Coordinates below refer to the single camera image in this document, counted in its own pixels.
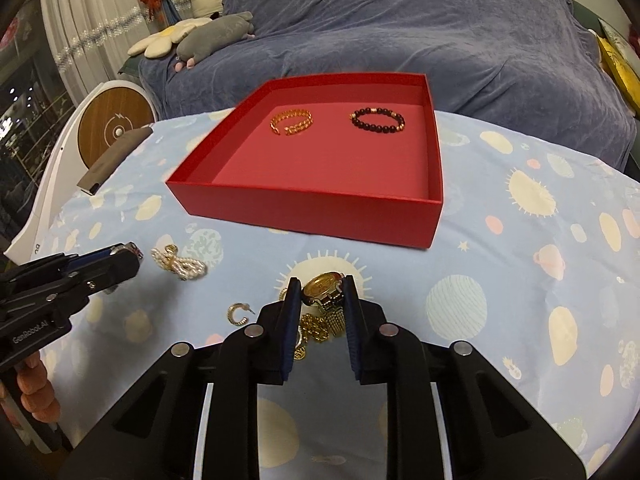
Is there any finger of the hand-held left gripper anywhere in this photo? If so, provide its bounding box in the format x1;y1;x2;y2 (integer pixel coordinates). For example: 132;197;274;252
20;244;128;283
47;249;142;317

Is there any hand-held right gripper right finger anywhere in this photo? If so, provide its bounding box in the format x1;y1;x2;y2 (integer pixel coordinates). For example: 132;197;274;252
341;274;586;480

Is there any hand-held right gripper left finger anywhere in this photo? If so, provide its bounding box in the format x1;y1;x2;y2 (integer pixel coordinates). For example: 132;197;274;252
65;276;303;480

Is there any gold chain necklace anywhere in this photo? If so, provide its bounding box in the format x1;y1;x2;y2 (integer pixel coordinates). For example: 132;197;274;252
294;312;332;361

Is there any gold wrist watch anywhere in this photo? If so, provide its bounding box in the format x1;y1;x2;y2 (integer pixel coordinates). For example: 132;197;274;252
301;271;348;341

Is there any gold hoop earring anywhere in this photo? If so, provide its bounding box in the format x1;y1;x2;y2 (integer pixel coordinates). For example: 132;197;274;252
227;302;257;328

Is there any pearl bracelet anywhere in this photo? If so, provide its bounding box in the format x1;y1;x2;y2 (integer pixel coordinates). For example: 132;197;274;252
151;244;208;281

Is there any red cardboard box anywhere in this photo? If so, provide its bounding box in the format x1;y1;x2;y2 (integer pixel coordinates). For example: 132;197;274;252
165;73;445;251

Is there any person's left hand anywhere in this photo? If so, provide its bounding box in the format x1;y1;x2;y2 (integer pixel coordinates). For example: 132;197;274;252
0;352;63;456

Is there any round wooden white stool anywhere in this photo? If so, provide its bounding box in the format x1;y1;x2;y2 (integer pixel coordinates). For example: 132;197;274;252
5;79;156;266

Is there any light blue planet-print tablecloth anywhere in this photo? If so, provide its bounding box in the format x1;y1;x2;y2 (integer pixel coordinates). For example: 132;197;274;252
37;110;640;480

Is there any white sheer curtain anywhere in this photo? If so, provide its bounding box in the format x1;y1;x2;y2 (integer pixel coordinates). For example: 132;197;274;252
39;0;156;111

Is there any flower-shaped plush cushion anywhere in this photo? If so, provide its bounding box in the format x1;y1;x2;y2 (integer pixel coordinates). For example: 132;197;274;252
127;17;213;58

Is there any grey plush toy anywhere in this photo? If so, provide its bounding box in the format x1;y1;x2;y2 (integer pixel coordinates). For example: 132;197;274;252
175;11;256;68

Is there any blue sofa cover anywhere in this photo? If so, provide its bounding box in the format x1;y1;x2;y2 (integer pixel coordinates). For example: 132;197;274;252
137;0;638;171

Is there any yellow pillow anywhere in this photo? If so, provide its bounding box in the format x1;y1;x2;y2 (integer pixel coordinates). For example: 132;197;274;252
597;35;640;116

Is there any green sofa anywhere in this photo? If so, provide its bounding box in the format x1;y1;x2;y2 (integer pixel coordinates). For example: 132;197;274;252
570;0;606;36

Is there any silver pillow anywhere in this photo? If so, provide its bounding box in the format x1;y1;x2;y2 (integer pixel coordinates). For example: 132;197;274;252
597;17;640;53

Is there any gold chain bracelet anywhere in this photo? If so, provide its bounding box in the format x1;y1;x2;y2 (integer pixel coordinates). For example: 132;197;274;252
270;109;315;136

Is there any dark beaded bracelet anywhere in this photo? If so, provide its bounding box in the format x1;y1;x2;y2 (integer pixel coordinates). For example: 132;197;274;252
348;106;407;133

